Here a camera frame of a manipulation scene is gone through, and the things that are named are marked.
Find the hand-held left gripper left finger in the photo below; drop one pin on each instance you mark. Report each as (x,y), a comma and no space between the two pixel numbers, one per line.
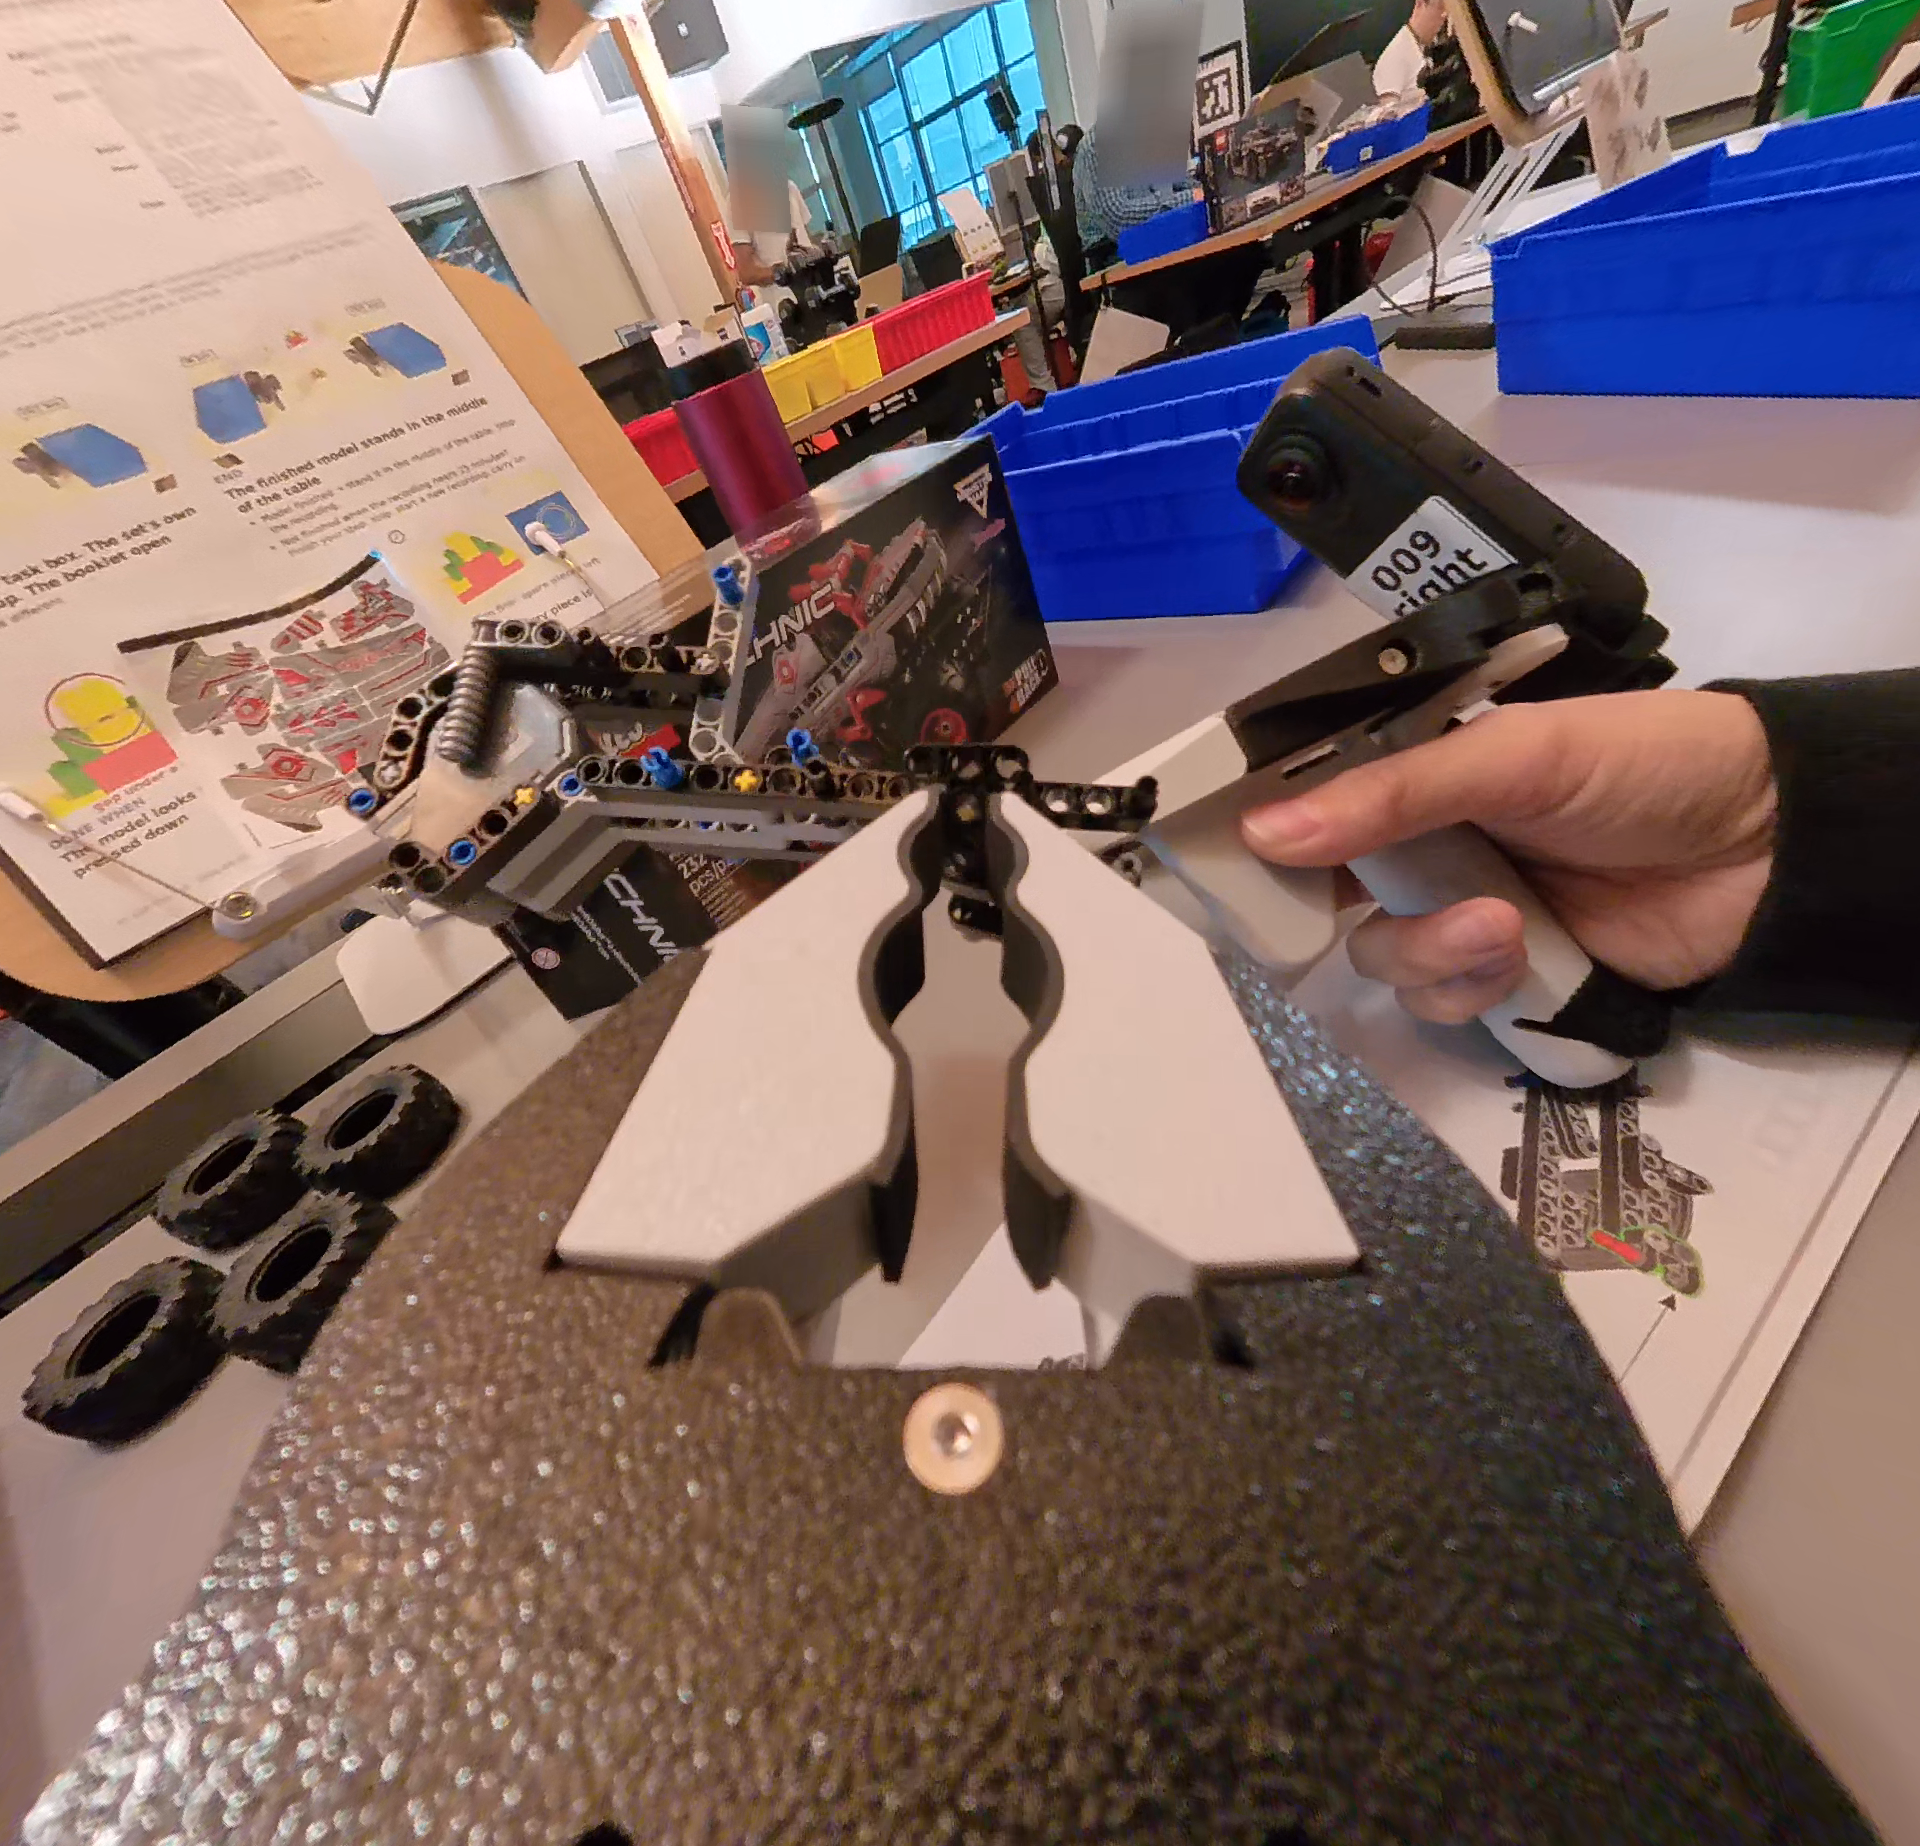
(736,1113)

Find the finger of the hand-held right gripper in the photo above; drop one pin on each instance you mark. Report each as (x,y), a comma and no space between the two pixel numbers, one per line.
(1193,791)

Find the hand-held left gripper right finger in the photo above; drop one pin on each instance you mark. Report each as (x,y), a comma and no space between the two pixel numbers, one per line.
(1185,1113)

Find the grey black toy brick model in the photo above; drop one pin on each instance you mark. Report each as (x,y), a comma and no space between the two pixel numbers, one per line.
(533,728)

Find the grey desk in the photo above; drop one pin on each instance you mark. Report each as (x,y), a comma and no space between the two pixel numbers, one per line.
(1725,526)

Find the person's right hand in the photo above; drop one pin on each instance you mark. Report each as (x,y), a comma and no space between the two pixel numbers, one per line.
(1633,829)

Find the white stand base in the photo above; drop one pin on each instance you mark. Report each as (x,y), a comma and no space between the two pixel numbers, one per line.
(406,978)

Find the wooden table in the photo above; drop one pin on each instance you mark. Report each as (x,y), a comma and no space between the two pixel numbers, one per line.
(1292,207)

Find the small blue plastic bin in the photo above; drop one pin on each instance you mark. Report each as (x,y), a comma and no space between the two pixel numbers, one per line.
(1371,146)
(1163,238)

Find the small black toy set box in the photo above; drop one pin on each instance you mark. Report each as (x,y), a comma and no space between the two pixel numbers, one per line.
(1253,168)

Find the black white marker tag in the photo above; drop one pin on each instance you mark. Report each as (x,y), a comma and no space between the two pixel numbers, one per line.
(1218,96)

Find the dark wood-rimmed board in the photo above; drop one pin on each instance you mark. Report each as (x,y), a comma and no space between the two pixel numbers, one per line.
(1544,1)

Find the metal board fastener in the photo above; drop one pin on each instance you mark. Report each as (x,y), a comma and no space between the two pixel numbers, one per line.
(240,914)

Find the red plastic bin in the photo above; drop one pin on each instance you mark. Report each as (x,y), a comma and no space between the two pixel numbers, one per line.
(929,325)
(658,444)

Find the yellow plastic bin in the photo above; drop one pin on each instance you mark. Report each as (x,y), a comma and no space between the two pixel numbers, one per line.
(819,377)

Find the maroon tumbler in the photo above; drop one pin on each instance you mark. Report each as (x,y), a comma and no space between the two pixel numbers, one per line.
(743,450)

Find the computer monitor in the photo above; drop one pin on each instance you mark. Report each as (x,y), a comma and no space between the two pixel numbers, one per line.
(1305,1)

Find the green plastic bin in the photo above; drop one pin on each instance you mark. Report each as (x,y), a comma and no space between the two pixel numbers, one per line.
(1852,60)

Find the white instruction booklet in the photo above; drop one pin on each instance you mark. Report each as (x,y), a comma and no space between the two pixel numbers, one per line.
(1799,1278)

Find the wooden poster board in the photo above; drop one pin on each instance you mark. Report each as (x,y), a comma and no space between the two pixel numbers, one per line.
(600,450)

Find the large window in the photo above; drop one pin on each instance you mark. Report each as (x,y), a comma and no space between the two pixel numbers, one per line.
(962,91)

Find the white instruction poster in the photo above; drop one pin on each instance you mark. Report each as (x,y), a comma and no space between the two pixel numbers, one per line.
(194,300)

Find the wooden post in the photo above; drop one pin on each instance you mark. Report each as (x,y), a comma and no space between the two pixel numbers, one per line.
(675,182)

